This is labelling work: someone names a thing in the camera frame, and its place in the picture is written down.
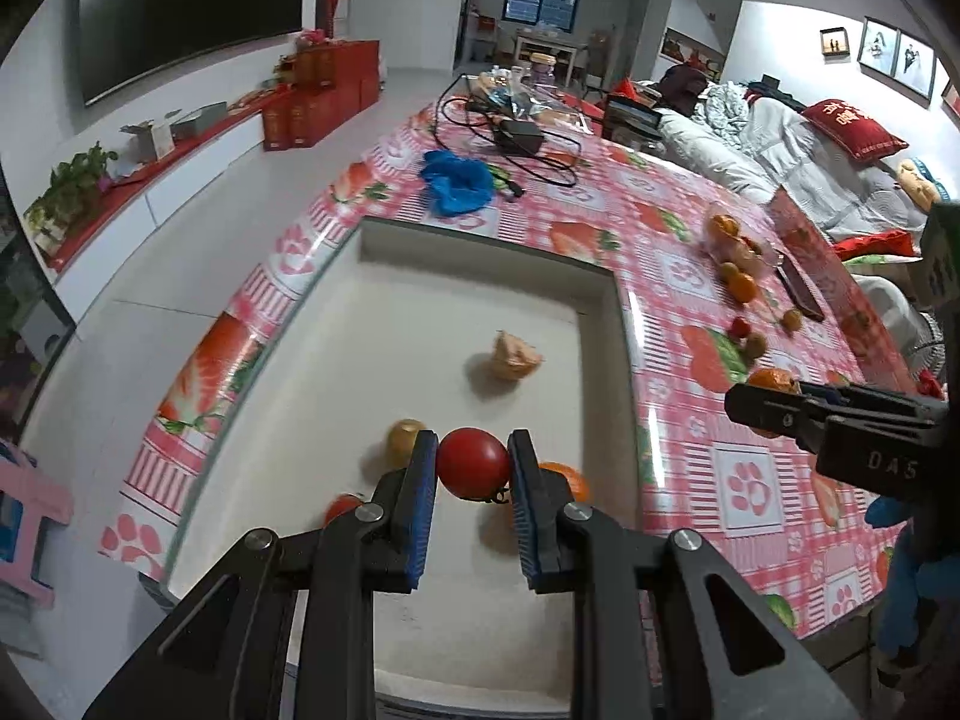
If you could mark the white television cabinet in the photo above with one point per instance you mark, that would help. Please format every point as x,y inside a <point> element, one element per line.
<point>187,172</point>

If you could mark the green printed box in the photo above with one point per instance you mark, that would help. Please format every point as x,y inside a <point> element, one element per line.
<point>941,255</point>

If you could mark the dark glass cabinet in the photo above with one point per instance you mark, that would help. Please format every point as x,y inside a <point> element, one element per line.
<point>22,292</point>

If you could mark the red cushion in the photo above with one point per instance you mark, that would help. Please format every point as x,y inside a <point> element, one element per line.
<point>877,246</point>

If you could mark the wide wall painting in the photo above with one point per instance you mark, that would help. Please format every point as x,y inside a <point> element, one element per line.
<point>694,45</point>

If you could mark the blue glove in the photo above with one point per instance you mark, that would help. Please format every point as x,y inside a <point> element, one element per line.
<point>454,180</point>

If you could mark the black plug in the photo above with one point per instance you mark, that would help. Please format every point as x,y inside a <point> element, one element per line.
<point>506,184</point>

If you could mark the white open box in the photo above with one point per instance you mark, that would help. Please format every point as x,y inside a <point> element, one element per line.
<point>150,139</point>

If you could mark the white side table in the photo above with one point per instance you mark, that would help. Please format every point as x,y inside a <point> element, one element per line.
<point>547,45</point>

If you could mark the crumpled grey blanket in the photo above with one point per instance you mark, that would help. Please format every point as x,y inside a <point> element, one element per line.
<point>724,109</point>

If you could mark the pink stool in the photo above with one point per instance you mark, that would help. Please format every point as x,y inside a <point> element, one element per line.
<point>26,510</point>

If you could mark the dark bag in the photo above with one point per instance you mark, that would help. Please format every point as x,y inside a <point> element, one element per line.
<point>686,90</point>

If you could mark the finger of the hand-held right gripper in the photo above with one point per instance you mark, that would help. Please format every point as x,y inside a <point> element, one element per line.
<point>862,399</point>
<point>765,411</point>

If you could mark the yellow plush toy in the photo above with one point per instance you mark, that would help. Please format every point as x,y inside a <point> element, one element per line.
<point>919,180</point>

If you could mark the black television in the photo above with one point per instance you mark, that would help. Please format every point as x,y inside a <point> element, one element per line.
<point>187,7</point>

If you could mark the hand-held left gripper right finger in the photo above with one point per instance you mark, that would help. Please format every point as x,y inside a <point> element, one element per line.
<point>523,510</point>

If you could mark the red tomato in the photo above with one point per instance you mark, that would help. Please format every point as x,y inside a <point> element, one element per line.
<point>343,508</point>
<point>740,326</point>
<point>472,463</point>

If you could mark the clear glass bowl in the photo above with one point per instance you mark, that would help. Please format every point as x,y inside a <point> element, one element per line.
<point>766,244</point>

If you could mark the grey cardboard box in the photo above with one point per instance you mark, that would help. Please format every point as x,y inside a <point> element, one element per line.
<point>199,120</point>

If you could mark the person's right hand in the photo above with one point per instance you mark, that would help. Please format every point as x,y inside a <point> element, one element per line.
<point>904,600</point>

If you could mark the red embroidered pillow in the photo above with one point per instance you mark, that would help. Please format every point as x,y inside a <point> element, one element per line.
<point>855,127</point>

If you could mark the black box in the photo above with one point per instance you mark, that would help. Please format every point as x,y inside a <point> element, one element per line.
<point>630,120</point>

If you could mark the grey white sofa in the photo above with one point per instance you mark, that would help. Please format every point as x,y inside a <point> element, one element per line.
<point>795,142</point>

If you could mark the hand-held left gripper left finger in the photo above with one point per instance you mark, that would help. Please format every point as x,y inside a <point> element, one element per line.
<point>424,510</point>

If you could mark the small framed wall picture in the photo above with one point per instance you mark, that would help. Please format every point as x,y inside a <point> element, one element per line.
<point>834,43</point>

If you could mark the stack of red gift boxes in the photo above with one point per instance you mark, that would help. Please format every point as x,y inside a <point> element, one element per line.
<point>322,94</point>

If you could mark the brown round fruit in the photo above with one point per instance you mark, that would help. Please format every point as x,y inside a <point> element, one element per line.
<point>403,442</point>
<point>791,319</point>
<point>754,345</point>
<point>727,270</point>

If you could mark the black phone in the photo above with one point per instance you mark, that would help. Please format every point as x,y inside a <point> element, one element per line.
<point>799,289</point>

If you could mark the white cardboard tray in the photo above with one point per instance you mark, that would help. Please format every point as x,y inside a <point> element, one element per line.
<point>450,292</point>

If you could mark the clear plastic bag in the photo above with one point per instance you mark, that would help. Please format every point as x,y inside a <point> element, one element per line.
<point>540,94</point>

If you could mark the white floor fan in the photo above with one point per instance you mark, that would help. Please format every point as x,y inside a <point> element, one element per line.
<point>922,349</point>

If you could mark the green potted plant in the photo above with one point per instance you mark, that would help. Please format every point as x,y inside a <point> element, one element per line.
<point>67,187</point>

